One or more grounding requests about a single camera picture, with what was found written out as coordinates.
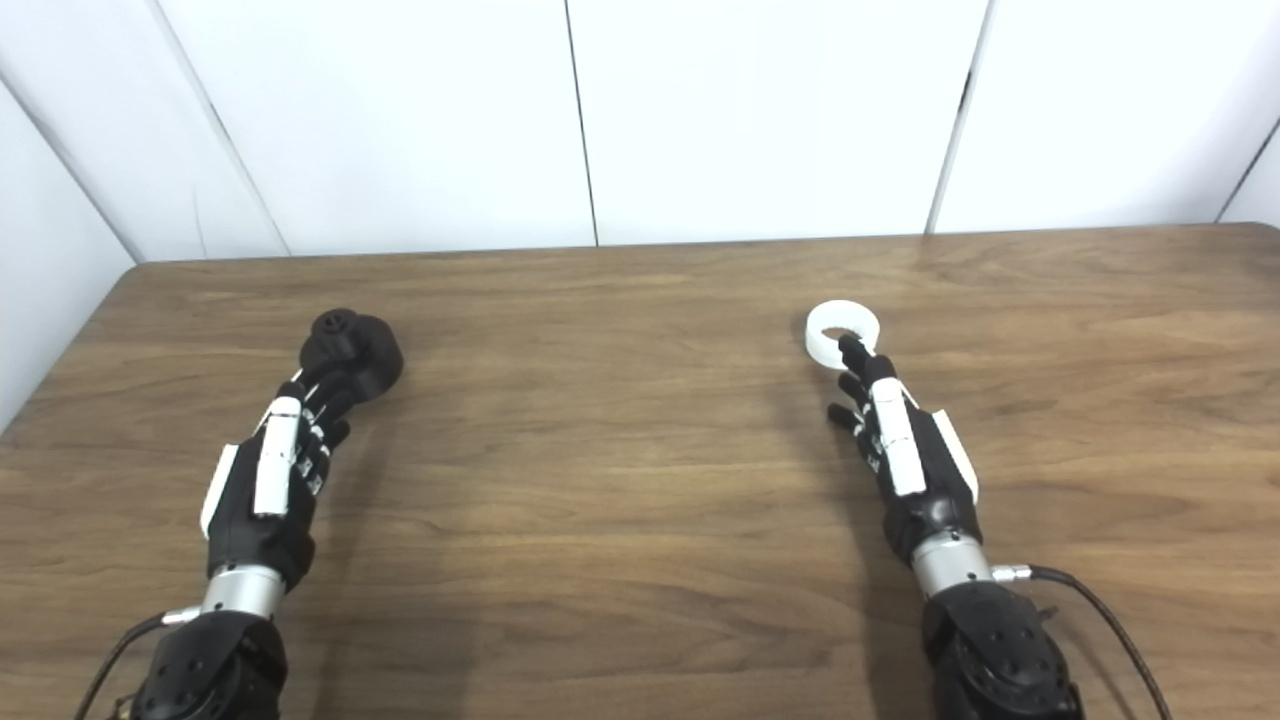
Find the round black part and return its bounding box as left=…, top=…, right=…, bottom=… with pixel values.
left=298, top=308, right=405, bottom=407

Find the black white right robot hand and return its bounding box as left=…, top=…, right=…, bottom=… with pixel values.
left=826, top=336, right=996, bottom=599

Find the white plastic ring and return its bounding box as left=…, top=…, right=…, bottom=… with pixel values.
left=805, top=300, right=882, bottom=372

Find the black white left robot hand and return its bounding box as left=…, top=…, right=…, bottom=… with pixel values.
left=200, top=362, right=353, bottom=621

